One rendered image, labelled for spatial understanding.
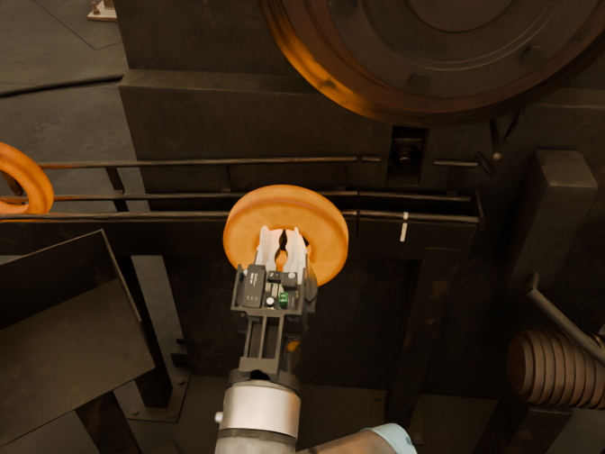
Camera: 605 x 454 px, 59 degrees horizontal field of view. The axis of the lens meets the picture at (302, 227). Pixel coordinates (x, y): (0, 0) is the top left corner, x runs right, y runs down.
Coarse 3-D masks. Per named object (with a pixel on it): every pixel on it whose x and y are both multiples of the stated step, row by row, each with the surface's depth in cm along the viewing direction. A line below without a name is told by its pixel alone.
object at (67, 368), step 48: (96, 240) 83; (0, 288) 80; (48, 288) 84; (96, 288) 89; (0, 336) 84; (48, 336) 83; (96, 336) 82; (144, 336) 73; (0, 384) 78; (48, 384) 77; (96, 384) 77; (0, 432) 72; (96, 432) 92
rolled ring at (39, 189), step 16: (0, 144) 90; (0, 160) 89; (16, 160) 90; (32, 160) 93; (16, 176) 91; (32, 176) 92; (32, 192) 94; (48, 192) 95; (0, 208) 100; (16, 208) 100; (32, 208) 96; (48, 208) 97
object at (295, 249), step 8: (288, 232) 64; (296, 232) 59; (288, 240) 63; (296, 240) 58; (288, 248) 63; (296, 248) 59; (304, 248) 62; (288, 256) 62; (296, 256) 59; (304, 256) 62; (288, 264) 61; (296, 264) 59; (304, 264) 61
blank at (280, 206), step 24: (264, 192) 62; (288, 192) 61; (312, 192) 62; (240, 216) 62; (264, 216) 62; (288, 216) 62; (312, 216) 61; (336, 216) 63; (240, 240) 65; (312, 240) 64; (336, 240) 63; (312, 264) 66; (336, 264) 66
